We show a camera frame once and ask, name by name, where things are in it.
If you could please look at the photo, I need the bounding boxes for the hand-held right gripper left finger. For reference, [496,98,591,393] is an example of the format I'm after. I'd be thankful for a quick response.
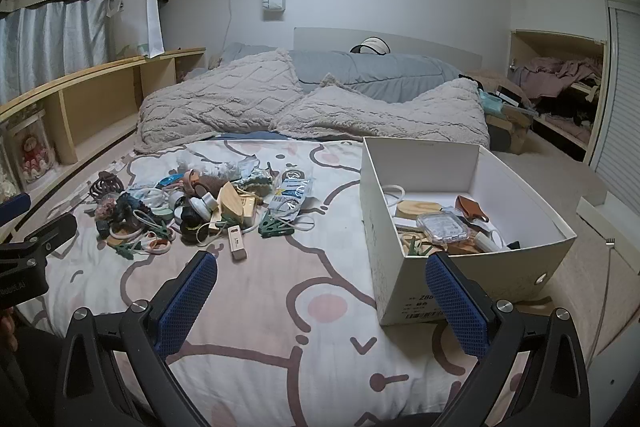
[54,250,219,427]

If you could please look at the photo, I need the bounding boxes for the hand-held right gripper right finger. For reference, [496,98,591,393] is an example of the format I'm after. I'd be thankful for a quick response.
[424,251,592,427]

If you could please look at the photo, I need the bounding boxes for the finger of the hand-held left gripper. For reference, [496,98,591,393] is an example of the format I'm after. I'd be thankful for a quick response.
[0,194,32,225]
[10,213,79,259]

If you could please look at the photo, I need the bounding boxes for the white cardboard shoe box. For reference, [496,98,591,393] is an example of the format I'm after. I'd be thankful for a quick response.
[360,137,578,327]

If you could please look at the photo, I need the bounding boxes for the white and orange scissors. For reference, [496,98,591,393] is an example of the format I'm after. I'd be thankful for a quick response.
[137,232,173,255]

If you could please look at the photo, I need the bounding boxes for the doll in clear case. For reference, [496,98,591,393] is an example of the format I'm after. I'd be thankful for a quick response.
[7,109,56,185]

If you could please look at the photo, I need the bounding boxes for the brown hair claw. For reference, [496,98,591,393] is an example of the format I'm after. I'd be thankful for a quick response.
[89,172,123,200]

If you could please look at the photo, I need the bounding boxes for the black round tin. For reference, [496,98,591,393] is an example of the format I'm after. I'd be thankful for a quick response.
[179,222,208,244]

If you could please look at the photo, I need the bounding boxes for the white small rectangular device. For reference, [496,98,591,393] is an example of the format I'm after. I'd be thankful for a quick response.
[227,226,248,262]

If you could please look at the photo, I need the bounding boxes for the white tube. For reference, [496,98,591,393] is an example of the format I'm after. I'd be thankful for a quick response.
[472,231,503,254]

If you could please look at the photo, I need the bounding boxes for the blue and brown crochet piece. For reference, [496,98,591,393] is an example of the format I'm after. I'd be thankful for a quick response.
[95,197,151,228]

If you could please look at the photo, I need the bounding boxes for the clear plastic case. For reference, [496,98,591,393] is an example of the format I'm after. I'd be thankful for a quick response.
[416,213,471,243]

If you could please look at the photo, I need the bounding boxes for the printed bedsheet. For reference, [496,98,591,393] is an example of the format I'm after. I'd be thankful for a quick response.
[15,138,531,427]

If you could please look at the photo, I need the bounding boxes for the white tape roll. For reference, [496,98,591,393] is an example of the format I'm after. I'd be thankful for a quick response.
[190,193,217,220]

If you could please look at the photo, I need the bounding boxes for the brown leather pouch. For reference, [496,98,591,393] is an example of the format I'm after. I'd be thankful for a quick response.
[455,195,491,223]

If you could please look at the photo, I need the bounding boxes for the light wooden box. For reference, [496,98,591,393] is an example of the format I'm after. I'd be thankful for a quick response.
[227,199,257,228]

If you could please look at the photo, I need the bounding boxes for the round wooden coaster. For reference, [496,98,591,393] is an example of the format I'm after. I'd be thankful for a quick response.
[397,201,443,220]

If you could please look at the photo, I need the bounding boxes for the wooden wedge block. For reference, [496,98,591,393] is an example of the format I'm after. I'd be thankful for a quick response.
[216,181,246,218]

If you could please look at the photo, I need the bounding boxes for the brown plush toy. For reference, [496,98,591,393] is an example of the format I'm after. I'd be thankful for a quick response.
[181,169,226,200]

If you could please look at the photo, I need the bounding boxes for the green and cream knitted piece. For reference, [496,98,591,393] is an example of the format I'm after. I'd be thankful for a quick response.
[235,174,273,198]

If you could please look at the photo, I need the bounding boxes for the wooden shelf unit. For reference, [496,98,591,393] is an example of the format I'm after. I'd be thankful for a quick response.
[0,47,207,228]

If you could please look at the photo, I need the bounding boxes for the blue and white packet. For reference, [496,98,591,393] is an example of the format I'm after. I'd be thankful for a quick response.
[267,168,315,215]

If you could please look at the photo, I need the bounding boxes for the pale blue curtain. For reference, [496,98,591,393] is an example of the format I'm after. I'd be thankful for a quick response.
[0,0,115,105]

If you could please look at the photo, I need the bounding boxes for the stacked cardboard boxes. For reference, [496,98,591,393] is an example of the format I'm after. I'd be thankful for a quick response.
[485,92,536,154]

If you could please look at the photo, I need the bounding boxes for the beige textured blanket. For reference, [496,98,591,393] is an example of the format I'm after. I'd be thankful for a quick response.
[134,48,492,154]

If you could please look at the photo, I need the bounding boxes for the grey pillow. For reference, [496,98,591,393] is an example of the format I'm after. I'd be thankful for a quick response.
[215,42,463,102]

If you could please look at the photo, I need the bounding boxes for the pink clothes pile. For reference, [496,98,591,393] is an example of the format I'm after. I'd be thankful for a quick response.
[509,56,605,100]

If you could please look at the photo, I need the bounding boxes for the grey headboard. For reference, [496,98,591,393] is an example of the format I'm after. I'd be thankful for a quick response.
[293,27,483,68]

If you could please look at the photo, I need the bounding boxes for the white louvered door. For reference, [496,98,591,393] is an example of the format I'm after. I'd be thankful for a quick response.
[590,0,640,218]

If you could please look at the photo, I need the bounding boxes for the white visor hat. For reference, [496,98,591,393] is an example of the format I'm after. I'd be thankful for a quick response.
[349,38,390,56]

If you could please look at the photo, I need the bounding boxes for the white wall cable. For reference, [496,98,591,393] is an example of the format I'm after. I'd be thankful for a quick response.
[220,0,238,58]

